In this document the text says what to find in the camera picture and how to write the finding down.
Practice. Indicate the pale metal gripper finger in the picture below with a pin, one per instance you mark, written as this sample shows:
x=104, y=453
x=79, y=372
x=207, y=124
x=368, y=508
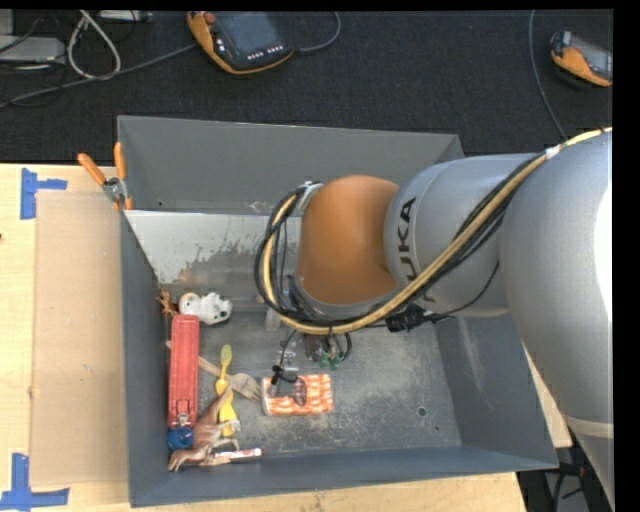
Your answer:
x=290, y=361
x=287, y=386

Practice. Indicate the orange and white packet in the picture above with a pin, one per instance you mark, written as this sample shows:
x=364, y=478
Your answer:
x=317, y=397

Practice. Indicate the tan wooden fork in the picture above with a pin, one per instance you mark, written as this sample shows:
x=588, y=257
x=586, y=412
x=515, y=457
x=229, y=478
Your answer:
x=245, y=384

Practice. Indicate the yellow toothbrush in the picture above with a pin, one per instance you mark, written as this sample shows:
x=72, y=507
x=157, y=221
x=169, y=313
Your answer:
x=226, y=357

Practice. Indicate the red and white tube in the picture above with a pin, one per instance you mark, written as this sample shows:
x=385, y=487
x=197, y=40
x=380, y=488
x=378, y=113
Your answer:
x=240, y=454

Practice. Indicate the grey metal bin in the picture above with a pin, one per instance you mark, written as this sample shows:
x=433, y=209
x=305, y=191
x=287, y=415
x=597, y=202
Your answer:
x=380, y=410

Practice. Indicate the brown toy dinosaur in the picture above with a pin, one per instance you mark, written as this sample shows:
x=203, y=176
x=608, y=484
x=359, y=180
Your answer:
x=205, y=432

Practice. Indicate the white toy animal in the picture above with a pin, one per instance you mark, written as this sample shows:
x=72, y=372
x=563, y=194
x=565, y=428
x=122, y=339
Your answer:
x=205, y=307

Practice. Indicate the red long flat box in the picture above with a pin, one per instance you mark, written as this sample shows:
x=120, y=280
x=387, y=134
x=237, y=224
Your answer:
x=183, y=370

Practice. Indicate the blue round cap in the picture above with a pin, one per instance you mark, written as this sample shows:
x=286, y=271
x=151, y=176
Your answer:
x=179, y=439

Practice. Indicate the small brown toy creature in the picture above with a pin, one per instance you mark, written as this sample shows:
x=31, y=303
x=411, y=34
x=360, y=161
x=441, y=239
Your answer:
x=167, y=302

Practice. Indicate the brown cardboard board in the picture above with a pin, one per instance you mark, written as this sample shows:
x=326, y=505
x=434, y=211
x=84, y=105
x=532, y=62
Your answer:
x=75, y=340

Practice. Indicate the black cylinder on white bracket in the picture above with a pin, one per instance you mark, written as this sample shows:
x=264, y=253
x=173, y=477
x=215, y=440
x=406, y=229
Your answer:
x=276, y=374

